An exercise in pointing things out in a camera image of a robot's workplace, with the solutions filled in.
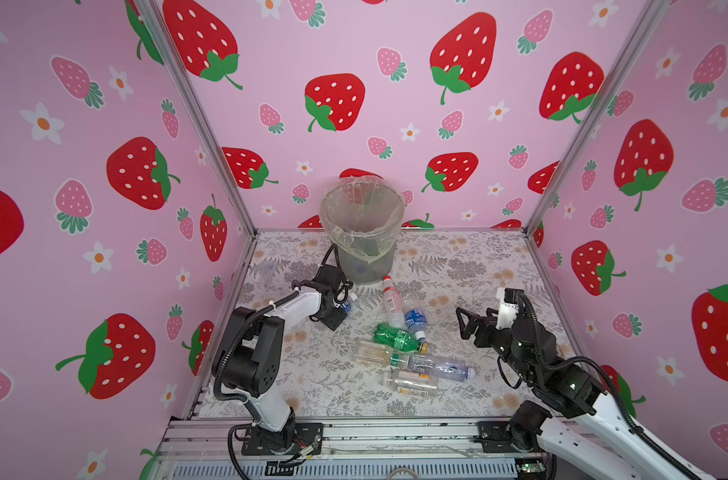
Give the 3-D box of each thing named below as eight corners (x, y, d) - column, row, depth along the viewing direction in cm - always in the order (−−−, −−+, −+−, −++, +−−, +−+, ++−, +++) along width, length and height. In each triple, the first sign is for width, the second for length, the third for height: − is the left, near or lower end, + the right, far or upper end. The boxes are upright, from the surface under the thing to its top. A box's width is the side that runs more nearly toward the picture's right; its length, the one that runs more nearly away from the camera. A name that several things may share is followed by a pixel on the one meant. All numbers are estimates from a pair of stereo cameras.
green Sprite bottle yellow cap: (372, 342, 93) (372, 334, 88) (380, 328, 96) (380, 318, 91) (422, 365, 88) (424, 357, 83) (428, 349, 91) (431, 341, 87)
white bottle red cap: (390, 330, 94) (391, 324, 91) (381, 283, 106) (382, 276, 103) (407, 328, 95) (408, 321, 91) (396, 281, 107) (397, 274, 103)
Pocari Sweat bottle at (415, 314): (406, 344, 93) (407, 335, 88) (403, 303, 102) (404, 293, 97) (428, 344, 93) (431, 335, 88) (423, 303, 102) (426, 293, 97)
